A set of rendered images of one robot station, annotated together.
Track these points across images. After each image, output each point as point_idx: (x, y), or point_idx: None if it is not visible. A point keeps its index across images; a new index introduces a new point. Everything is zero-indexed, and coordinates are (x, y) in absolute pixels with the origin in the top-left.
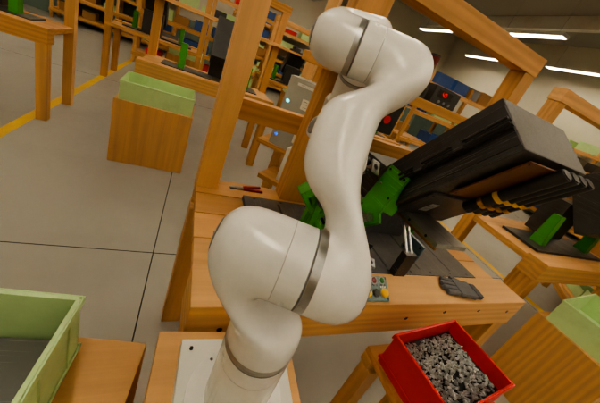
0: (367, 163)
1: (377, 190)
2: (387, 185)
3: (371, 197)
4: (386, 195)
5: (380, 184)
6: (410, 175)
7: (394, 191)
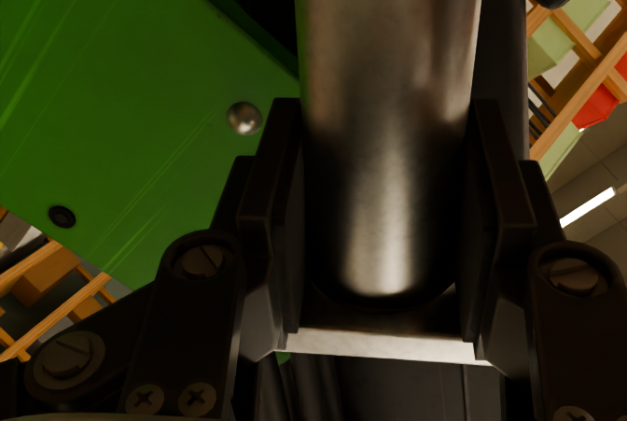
0: (470, 201)
1: (134, 74)
2: (206, 206)
3: None
4: (91, 194)
5: (221, 118)
6: (285, 389)
7: (139, 269)
